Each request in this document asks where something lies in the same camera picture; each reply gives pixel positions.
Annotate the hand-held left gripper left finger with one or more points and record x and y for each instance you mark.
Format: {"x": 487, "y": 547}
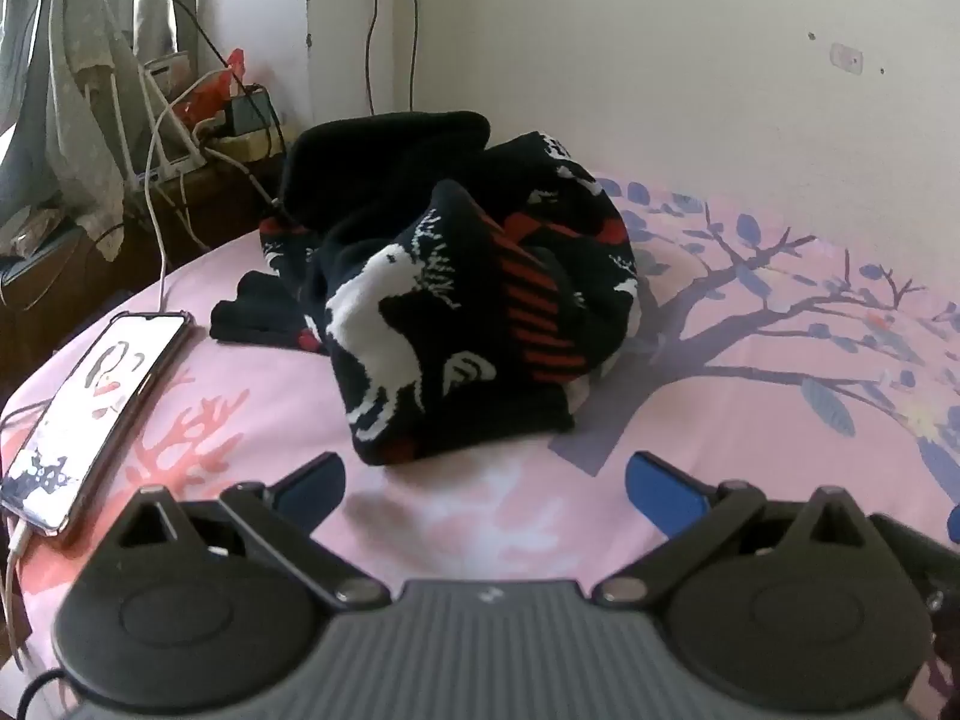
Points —
{"x": 313, "y": 491}

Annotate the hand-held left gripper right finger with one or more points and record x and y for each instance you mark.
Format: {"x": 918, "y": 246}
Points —
{"x": 660, "y": 491}

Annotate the black patterned knit sweater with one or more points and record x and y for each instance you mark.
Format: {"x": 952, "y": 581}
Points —
{"x": 450, "y": 315}

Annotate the pink tree-print bed sheet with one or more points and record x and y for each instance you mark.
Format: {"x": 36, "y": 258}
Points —
{"x": 750, "y": 390}

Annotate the smartphone in clear case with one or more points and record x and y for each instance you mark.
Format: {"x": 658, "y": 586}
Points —
{"x": 90, "y": 420}

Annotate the dark wooden nightstand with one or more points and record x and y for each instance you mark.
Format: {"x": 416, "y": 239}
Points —
{"x": 112, "y": 240}

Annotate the plain black garment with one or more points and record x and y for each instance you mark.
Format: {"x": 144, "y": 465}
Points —
{"x": 375, "y": 165}

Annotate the white router with antennas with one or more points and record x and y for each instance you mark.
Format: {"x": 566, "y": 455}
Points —
{"x": 169, "y": 142}

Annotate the dark power adapter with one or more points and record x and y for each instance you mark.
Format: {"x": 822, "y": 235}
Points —
{"x": 251, "y": 112}

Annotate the red plastic bag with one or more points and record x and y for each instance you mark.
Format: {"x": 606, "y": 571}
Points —
{"x": 214, "y": 86}

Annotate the grey hanging cloth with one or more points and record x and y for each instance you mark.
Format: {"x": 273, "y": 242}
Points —
{"x": 82, "y": 127}

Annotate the light window curtain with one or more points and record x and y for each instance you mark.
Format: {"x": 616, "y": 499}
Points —
{"x": 30, "y": 37}

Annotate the white wall sticker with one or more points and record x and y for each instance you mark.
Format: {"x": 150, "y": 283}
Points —
{"x": 845, "y": 58}

